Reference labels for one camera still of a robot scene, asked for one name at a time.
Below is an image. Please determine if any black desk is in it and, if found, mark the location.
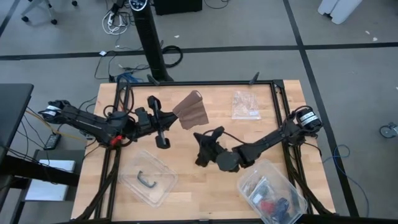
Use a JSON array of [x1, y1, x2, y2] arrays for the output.
[[0, 83, 80, 224]]

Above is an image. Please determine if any black power adapter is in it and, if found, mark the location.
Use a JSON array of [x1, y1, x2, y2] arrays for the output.
[[43, 133, 62, 151]]

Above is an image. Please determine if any tan elastic bandage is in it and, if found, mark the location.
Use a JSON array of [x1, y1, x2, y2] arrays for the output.
[[172, 90, 210, 131]]

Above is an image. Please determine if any grey chair base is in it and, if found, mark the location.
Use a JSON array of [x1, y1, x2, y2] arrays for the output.
[[21, 0, 78, 26]]

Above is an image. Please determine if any black cabinet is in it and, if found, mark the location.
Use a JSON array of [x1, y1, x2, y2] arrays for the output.
[[154, 0, 203, 16]]

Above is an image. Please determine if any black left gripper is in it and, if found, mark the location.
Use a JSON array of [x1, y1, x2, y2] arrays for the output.
[[134, 95, 180, 149]]

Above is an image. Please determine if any blue item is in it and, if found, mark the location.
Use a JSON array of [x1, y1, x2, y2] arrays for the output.
[[275, 197, 292, 220]]

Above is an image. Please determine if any black aluminium table frame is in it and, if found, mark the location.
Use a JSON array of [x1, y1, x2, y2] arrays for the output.
[[74, 79, 336, 224]]

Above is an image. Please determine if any black packet white label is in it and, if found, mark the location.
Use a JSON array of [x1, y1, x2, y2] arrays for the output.
[[247, 177, 273, 205]]

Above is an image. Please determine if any blue cable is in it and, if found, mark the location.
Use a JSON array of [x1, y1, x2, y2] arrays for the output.
[[322, 144, 371, 218], [115, 72, 140, 83]]

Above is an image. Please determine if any black coiled cable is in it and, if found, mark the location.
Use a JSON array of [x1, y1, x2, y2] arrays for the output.
[[161, 45, 184, 68]]

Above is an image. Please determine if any red item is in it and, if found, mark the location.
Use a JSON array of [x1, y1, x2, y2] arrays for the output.
[[260, 200, 277, 215]]

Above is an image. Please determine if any white power strip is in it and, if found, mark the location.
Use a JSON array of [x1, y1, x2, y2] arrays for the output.
[[101, 11, 130, 35]]

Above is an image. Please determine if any white plastic object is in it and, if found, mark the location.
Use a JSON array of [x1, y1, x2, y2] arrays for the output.
[[317, 0, 364, 25]]

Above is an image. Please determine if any dark wrist cable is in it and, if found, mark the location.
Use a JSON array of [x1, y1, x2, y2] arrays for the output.
[[203, 129, 247, 146], [104, 81, 135, 124]]

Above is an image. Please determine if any clear plastic zip bag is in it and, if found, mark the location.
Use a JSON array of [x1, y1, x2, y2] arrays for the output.
[[231, 90, 261, 121]]

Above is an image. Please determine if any dark left wrist cable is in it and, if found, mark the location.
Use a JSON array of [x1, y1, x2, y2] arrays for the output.
[[104, 81, 135, 124]]

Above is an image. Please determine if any dark right wrist cable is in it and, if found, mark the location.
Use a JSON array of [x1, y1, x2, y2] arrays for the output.
[[203, 129, 247, 146]]

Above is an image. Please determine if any grey metal handle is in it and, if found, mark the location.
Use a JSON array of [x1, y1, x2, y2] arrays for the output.
[[136, 170, 159, 190]]

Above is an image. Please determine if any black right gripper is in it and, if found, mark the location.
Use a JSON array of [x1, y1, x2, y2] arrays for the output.
[[193, 126, 225, 167]]

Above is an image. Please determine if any yellow cable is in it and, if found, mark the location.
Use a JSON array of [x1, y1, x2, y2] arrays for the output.
[[24, 108, 88, 143]]

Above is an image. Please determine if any black tower fan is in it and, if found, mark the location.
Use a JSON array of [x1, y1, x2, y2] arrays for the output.
[[129, 0, 174, 83]]

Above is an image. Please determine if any clear plastic storage box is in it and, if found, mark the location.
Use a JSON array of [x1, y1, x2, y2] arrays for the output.
[[236, 161, 308, 224]]

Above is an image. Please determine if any grey caster wheel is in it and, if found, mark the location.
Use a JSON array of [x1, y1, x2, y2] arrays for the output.
[[379, 121, 398, 139]]

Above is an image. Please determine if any grey cabinet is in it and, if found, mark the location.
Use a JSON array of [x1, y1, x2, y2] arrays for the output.
[[24, 149, 85, 202]]

